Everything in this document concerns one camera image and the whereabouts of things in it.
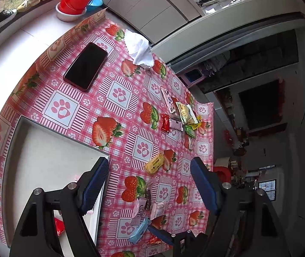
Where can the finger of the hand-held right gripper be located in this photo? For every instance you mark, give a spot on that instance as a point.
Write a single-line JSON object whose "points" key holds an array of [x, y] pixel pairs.
{"points": [[160, 235]]}

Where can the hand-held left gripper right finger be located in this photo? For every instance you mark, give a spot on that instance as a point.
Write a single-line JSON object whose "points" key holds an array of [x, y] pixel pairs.
{"points": [[203, 187]]}

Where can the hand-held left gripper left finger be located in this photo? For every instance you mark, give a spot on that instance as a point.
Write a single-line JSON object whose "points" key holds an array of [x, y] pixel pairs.
{"points": [[96, 186]]}

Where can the blue snack packet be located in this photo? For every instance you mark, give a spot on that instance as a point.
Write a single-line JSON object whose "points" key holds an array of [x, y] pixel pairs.
{"points": [[139, 231]]}

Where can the white rectangular tray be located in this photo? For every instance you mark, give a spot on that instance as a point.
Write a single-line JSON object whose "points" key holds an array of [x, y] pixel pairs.
{"points": [[48, 160]]}

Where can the red orange snack packet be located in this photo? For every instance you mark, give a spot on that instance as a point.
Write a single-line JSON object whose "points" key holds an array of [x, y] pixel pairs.
{"points": [[153, 240]]}

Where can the red stool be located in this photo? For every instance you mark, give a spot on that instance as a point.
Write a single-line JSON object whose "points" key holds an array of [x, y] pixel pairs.
{"points": [[222, 173]]}

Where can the pale pink snack packet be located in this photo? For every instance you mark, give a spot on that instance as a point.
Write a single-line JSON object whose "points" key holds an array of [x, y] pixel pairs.
{"points": [[157, 209]]}

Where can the pink white snack packet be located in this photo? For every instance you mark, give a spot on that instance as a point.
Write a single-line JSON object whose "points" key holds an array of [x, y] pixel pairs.
{"points": [[138, 211]]}

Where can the dark brown snack packet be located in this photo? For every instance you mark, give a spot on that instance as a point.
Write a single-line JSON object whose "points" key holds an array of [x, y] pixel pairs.
{"points": [[149, 196]]}

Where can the long yellow snack packet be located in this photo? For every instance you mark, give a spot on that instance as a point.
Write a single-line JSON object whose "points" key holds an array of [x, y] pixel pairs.
{"points": [[154, 163]]}

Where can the yellow flat snack packet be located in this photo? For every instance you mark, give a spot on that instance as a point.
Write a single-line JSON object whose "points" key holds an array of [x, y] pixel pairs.
{"points": [[195, 125]]}

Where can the barred window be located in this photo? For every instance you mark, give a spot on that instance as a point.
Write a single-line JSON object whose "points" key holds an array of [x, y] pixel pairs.
{"points": [[267, 190]]}

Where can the pink square snack packet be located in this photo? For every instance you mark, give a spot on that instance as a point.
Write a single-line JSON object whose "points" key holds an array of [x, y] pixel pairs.
{"points": [[176, 125]]}

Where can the small red candy packet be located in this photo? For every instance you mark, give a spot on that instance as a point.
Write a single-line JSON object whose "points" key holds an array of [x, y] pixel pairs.
{"points": [[165, 122]]}

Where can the beige green snack packet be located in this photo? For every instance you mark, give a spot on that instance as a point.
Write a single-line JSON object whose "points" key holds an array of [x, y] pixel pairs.
{"points": [[186, 112]]}

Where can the strawberry print pink tablecloth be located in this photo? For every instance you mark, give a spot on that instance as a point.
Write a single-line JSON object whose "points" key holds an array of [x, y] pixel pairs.
{"points": [[120, 96]]}

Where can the white red snack packet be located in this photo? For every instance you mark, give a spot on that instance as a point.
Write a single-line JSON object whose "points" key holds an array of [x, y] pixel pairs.
{"points": [[168, 99]]}

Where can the dark screen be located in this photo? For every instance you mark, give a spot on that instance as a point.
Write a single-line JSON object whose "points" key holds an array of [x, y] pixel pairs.
{"points": [[261, 105]]}

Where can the pink box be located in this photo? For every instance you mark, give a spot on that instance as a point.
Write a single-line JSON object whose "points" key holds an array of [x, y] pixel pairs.
{"points": [[194, 76]]}

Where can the black smartphone red case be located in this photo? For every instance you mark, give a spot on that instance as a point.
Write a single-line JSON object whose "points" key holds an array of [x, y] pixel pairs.
{"points": [[85, 65]]}

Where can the white crumpled tissue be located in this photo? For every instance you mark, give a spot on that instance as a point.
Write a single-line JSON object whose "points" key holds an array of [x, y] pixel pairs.
{"points": [[139, 48]]}

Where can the white basin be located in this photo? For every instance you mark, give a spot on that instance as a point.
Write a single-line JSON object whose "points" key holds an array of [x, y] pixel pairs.
{"points": [[66, 17]]}

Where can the blue basin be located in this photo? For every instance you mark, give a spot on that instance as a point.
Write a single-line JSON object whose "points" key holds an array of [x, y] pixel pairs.
{"points": [[96, 4]]}

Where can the red plastic bucket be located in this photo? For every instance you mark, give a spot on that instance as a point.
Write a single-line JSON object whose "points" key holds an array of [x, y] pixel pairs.
{"points": [[73, 4]]}

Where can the grey cabinet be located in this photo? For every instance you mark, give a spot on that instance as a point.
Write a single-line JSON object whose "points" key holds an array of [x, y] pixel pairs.
{"points": [[155, 8]]}

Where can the black white sneaker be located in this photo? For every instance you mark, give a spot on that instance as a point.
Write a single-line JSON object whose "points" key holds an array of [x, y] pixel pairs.
{"points": [[3, 18]]}

